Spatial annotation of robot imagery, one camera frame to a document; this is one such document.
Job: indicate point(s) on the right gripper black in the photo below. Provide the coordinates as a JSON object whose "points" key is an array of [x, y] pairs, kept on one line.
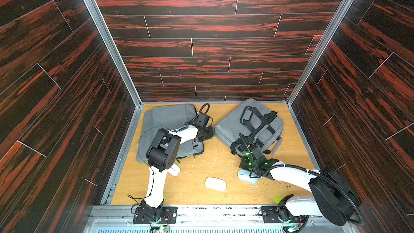
{"points": [[247, 161]]}

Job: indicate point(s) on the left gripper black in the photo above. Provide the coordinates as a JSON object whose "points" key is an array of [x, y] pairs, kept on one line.
{"points": [[210, 129]]}

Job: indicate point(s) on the light blue mouse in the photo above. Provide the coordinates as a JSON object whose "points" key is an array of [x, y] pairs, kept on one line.
{"points": [[247, 176]]}

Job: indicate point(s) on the grey bag with straps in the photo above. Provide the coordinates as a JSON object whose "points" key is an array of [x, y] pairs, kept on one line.
{"points": [[250, 123]]}

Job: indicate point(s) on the grey laptop sleeve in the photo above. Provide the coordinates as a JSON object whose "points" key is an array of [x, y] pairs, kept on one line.
{"points": [[173, 117]]}

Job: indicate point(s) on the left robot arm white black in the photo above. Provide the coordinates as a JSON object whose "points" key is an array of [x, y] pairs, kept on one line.
{"points": [[169, 133]]}

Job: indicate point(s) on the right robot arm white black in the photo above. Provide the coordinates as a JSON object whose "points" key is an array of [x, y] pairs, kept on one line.
{"points": [[330, 196]]}

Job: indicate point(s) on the left grey laptop bag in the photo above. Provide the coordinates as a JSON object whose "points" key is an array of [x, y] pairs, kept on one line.
{"points": [[186, 149]]}

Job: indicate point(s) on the middle white mouse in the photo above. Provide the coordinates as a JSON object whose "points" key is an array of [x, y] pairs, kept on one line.
{"points": [[216, 184]]}

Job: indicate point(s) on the white mouse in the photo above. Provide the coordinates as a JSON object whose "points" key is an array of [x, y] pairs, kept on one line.
{"points": [[216, 184], [174, 170]]}

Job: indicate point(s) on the left white mouse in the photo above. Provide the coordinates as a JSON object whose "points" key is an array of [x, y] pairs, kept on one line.
{"points": [[174, 170]]}

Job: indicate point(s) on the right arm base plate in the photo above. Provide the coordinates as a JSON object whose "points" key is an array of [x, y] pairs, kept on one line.
{"points": [[268, 213]]}

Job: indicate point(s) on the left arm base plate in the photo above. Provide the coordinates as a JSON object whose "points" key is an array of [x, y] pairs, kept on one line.
{"points": [[167, 215]]}

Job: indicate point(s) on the front aluminium rail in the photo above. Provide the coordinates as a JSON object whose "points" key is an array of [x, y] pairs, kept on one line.
{"points": [[204, 219]]}

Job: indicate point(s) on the left aluminium corner post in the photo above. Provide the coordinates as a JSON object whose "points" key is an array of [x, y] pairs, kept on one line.
{"points": [[108, 40]]}

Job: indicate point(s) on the aluminium corner post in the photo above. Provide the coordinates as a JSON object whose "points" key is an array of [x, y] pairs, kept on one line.
{"points": [[337, 18], [108, 40]]}

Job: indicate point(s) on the right aluminium corner post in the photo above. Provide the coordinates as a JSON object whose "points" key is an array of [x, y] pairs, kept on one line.
{"points": [[337, 18]]}

